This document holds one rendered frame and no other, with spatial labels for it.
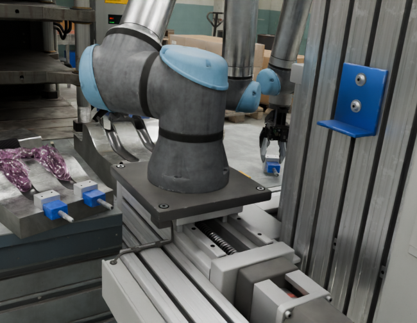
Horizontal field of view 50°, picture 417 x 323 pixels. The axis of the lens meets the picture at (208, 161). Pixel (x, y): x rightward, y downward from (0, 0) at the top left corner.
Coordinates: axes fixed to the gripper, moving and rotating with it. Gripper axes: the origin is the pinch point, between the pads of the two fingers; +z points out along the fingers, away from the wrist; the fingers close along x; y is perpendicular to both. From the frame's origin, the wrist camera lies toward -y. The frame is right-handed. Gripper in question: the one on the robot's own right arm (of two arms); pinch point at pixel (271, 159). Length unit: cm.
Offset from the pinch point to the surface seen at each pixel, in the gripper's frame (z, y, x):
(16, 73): -19, -36, -98
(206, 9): -39, -801, 14
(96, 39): -32, -57, -70
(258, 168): 4.6, -2.5, -3.9
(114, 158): -4, 18, -52
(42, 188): -1, 36, -68
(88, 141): -4, 4, -62
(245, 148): 4.6, -25.3, -5.5
